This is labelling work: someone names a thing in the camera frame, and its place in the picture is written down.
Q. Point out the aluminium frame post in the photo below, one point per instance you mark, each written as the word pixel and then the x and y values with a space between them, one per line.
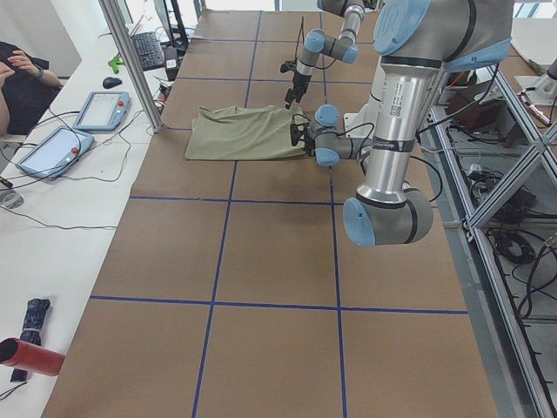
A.
pixel 115 20

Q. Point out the red cylindrical bottle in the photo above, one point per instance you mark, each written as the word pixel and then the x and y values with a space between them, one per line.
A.
pixel 24 355

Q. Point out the black computer keyboard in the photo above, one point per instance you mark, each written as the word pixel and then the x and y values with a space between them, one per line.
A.
pixel 149 50

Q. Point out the olive green long-sleeve shirt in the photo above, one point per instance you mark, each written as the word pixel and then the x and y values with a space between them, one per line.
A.
pixel 238 133

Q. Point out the brown paper table cover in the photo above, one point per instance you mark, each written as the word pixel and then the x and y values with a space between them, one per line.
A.
pixel 231 290

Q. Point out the green plastic tool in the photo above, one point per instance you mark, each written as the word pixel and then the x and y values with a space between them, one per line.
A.
pixel 115 63

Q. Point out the folded dark blue umbrella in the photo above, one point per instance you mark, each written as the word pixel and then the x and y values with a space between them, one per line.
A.
pixel 32 326

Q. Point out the black computer mouse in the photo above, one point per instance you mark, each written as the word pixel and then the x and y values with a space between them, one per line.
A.
pixel 111 82

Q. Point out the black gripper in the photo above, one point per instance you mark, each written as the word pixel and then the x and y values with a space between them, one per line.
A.
pixel 305 140
pixel 299 81

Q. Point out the near teach pendant tablet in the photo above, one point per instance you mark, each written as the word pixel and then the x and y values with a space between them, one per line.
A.
pixel 56 154

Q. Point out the teach pendant tablet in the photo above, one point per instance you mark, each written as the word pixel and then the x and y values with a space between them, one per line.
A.
pixel 103 111
pixel 56 154

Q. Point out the seated person's hand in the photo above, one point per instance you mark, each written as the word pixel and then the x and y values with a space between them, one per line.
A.
pixel 20 60

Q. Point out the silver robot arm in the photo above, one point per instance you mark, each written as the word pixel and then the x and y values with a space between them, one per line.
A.
pixel 415 40
pixel 317 43

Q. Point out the far teach pendant tablet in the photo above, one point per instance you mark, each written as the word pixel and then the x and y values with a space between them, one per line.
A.
pixel 103 111

